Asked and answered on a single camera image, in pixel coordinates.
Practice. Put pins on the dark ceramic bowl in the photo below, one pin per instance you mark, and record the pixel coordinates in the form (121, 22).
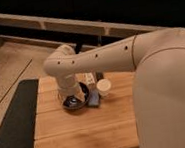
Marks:
(78, 100)

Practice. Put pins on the white patterned box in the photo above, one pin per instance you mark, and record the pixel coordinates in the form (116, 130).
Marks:
(89, 78)

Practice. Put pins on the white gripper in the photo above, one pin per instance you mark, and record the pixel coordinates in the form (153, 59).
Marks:
(73, 90)

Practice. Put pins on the dark green mat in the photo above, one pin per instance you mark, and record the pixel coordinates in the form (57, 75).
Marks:
(18, 125)

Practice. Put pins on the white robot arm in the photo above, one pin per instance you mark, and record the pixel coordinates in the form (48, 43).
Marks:
(158, 61)

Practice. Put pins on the wooden shelf unit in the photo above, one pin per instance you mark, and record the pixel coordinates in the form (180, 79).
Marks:
(51, 32)

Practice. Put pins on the blue sponge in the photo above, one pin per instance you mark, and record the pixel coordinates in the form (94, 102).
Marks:
(94, 100)

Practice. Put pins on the white ceramic cup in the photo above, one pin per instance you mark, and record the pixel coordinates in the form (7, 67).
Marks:
(103, 87)

